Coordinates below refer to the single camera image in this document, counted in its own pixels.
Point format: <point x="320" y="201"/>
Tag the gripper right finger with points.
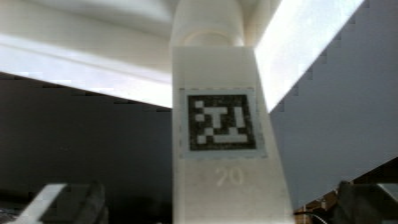
<point x="366" y="204"/>

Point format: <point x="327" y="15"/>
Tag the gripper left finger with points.
<point x="68" y="204"/>

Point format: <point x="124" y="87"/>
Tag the white table leg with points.
<point x="228" y="175"/>

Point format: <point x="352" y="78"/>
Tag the white square table top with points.
<point x="93" y="43"/>

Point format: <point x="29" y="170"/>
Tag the white right fence block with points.
<point x="336" y="117"/>

